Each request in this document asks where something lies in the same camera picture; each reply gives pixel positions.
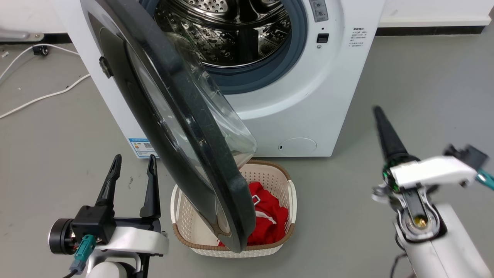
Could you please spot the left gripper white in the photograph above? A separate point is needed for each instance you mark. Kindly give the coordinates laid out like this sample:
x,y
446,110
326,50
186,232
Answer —
x,y
139,239

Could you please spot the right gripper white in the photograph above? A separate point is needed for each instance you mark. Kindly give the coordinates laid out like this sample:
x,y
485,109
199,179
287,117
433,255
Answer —
x,y
432,172

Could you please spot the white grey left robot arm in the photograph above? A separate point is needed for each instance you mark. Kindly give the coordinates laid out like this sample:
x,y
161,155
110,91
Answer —
x,y
112,268

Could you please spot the white front-load washing machine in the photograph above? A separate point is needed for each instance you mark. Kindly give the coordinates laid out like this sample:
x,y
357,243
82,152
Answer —
x,y
339,96

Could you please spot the black round washing machine door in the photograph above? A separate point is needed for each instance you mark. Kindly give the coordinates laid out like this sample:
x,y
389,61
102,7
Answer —
x,y
181,127

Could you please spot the grey rubber door gasket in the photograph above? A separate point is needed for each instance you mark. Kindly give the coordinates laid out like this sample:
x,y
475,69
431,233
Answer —
x,y
270,75

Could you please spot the steel washing machine drum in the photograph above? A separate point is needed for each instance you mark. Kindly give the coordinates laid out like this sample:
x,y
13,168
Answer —
x,y
239,34

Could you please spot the blue energy label sticker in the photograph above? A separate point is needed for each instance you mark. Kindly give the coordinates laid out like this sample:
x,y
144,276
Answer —
x,y
141,148

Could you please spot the cream plastic laundry basket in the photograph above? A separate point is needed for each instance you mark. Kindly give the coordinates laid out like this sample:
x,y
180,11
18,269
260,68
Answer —
x,y
193,227

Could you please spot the red garment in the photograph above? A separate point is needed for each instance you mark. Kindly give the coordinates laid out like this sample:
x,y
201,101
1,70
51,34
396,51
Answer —
x,y
270,220

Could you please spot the small black floor plug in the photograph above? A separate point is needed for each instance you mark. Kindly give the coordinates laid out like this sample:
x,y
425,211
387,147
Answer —
x,y
40,50

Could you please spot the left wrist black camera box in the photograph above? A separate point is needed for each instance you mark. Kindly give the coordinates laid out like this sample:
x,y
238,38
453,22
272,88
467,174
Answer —
x,y
92,223

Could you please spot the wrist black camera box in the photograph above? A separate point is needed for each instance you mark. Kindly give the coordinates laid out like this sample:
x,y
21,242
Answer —
x,y
469,154
92,223

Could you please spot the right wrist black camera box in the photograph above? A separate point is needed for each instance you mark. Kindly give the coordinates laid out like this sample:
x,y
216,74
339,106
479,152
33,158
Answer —
x,y
469,154

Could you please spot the grey metal floor bracket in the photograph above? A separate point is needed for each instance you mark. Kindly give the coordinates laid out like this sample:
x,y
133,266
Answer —
x,y
19,35

